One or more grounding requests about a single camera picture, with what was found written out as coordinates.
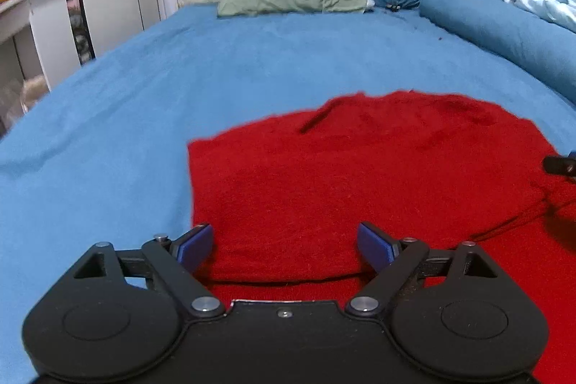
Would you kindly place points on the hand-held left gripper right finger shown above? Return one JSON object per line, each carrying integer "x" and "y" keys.
{"x": 374, "y": 250}

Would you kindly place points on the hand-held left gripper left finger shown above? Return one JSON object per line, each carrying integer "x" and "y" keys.
{"x": 197, "y": 248}

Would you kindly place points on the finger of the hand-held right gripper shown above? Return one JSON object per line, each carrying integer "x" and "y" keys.
{"x": 559, "y": 165}

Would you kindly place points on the red knit sweater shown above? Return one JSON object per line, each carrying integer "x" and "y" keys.
{"x": 337, "y": 186}

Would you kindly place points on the blue rolled blanket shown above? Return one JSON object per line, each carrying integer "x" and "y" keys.
{"x": 495, "y": 28}

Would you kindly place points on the blue bed sheet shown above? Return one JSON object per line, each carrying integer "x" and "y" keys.
{"x": 180, "y": 73}

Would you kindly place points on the white desk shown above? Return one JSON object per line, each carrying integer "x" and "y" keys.
{"x": 40, "y": 28}

